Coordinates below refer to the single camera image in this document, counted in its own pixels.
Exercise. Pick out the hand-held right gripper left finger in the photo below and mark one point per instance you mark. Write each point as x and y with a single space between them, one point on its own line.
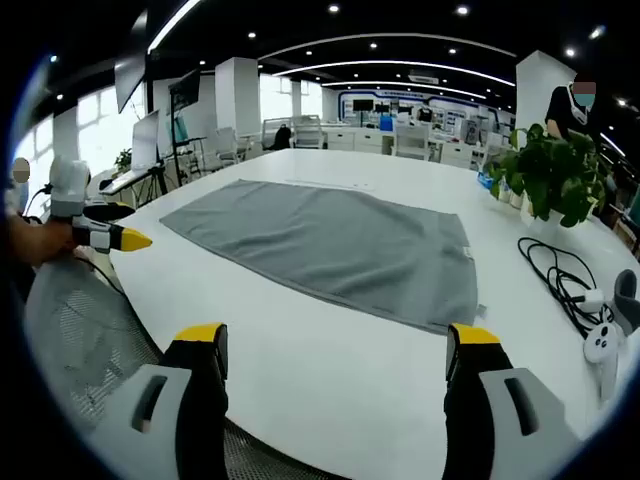
200 390

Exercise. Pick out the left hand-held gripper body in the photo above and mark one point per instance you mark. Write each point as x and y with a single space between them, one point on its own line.
67 180

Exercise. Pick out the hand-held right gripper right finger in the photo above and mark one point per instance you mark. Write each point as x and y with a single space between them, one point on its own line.
475 400

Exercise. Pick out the grey towel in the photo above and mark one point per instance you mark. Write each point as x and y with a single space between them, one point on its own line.
325 240

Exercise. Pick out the person's left hand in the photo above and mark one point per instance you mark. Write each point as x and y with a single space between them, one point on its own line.
52 242

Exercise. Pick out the white side desk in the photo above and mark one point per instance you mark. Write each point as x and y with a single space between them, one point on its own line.
125 181

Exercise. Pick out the small potted plant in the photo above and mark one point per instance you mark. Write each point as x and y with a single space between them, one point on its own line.
123 160

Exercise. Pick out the black tripod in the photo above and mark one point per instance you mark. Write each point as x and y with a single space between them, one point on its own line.
157 182

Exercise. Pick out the white panel screen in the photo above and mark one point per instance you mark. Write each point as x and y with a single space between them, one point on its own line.
146 137

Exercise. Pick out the grey mesh office chair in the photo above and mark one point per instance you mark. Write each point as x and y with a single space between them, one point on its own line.
75 340

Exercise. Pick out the large dark hanging screen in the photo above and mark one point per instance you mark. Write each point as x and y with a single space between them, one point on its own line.
130 80

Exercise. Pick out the white table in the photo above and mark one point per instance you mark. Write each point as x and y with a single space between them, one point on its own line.
350 390

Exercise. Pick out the white office chair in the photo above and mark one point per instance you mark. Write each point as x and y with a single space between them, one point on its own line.
307 130
412 140
227 142

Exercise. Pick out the white handheld controller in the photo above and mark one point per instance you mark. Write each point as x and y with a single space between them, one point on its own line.
602 345

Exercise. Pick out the black display on stand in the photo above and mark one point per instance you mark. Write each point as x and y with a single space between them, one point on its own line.
184 90

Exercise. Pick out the white power adapter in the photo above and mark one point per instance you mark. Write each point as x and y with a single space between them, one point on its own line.
592 300

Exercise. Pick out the grey padded headband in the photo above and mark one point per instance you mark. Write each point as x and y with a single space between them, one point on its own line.
627 300

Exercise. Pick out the black backpack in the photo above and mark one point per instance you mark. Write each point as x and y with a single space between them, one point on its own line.
282 137

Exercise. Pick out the potted green plant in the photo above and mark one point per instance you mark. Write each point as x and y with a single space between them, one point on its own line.
550 170

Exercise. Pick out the white cabinet counter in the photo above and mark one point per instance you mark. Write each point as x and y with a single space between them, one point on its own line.
360 137

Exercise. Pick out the black desktop monitor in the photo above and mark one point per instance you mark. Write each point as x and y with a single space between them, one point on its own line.
362 105

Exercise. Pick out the blue box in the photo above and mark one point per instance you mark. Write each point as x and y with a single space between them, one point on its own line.
387 123

